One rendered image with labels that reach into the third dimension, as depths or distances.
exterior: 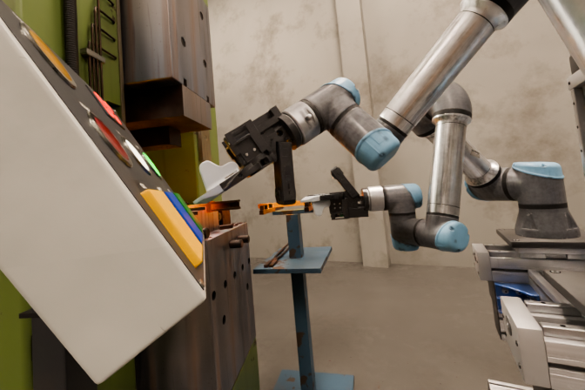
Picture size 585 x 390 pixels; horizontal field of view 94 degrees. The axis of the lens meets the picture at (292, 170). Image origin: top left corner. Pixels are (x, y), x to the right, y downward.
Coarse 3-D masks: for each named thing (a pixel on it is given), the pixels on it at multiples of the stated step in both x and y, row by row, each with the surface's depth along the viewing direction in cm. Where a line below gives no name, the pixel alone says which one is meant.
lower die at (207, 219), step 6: (192, 210) 88; (198, 210) 87; (204, 210) 86; (198, 216) 82; (204, 216) 86; (210, 216) 90; (216, 216) 95; (204, 222) 85; (210, 222) 90; (216, 222) 95; (210, 228) 89; (216, 228) 94
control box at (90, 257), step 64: (0, 0) 21; (0, 64) 17; (64, 64) 30; (0, 128) 17; (64, 128) 18; (0, 192) 16; (64, 192) 17; (128, 192) 19; (0, 256) 16; (64, 256) 17; (128, 256) 18; (64, 320) 17; (128, 320) 18
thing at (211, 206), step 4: (228, 200) 88; (232, 200) 88; (236, 200) 87; (204, 204) 89; (208, 204) 88; (212, 204) 89; (216, 204) 89; (220, 204) 89; (224, 204) 89; (228, 204) 88; (232, 204) 88; (236, 204) 88; (208, 208) 87; (212, 208) 89; (216, 208) 89; (220, 208) 89; (224, 208) 88; (228, 208) 88; (232, 208) 87; (236, 208) 87; (240, 208) 90
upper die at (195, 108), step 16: (128, 96) 82; (144, 96) 81; (160, 96) 80; (176, 96) 80; (192, 96) 86; (128, 112) 81; (144, 112) 81; (160, 112) 80; (176, 112) 80; (192, 112) 85; (208, 112) 97; (128, 128) 87; (144, 128) 89; (176, 128) 93; (192, 128) 95; (208, 128) 97
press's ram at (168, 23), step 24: (120, 0) 78; (144, 0) 77; (168, 0) 77; (192, 0) 93; (144, 24) 77; (168, 24) 76; (192, 24) 91; (144, 48) 76; (168, 48) 76; (192, 48) 89; (144, 72) 76; (168, 72) 75; (192, 72) 88
